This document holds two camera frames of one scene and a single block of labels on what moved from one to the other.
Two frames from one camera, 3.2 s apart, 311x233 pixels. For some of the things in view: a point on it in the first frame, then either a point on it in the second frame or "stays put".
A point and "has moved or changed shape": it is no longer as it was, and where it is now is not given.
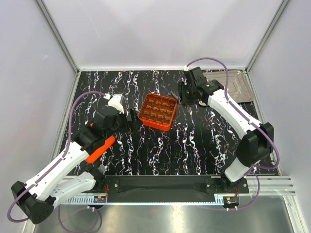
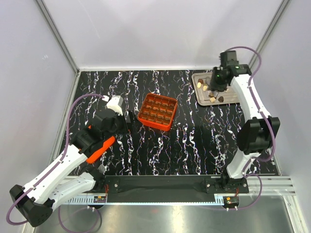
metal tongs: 188,108 has moved or changed shape
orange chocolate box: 158,111 stays put
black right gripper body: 185,92 to 216,83
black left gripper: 133,123 stays put
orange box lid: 93,156 stays put
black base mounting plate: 174,184 stays put
